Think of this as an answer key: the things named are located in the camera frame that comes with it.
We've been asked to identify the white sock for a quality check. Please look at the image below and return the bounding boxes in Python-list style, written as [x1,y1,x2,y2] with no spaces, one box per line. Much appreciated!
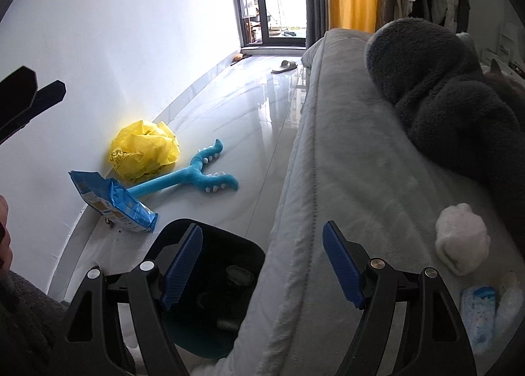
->
[435,203,491,277]

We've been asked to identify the blue white wrapper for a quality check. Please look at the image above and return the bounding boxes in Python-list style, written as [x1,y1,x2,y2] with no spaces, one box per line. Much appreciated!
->
[460,271,524,356]

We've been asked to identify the dark teal trash bin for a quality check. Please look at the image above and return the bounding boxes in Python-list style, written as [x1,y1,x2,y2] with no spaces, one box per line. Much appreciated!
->
[165,220,265,359]

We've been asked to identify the person's left hand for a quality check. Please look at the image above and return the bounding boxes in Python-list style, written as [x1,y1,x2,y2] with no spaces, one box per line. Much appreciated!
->
[0,196,12,271]

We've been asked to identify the blue plush tentacle toy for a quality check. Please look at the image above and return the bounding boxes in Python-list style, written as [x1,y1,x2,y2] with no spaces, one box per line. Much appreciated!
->
[127,139,239,198]

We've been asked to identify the yellow plastic bag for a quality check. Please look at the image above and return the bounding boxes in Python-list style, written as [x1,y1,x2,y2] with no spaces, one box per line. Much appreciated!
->
[109,120,181,183]

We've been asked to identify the blue snack bag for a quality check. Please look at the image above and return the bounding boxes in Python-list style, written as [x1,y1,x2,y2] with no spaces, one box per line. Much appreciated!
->
[70,171,158,233]

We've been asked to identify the light grey bed mattress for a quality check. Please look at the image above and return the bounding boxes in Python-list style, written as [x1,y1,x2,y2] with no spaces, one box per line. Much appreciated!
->
[195,30,524,375]

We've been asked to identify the dark fleece blanket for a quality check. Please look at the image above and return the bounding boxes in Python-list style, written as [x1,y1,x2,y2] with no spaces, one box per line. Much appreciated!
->
[365,18,524,248]

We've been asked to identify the grey slipper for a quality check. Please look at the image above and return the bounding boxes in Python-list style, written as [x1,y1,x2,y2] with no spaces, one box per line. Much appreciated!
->
[271,60,297,75]

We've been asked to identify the grey cat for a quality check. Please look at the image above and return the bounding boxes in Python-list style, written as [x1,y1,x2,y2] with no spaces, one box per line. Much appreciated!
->
[481,59,525,123]

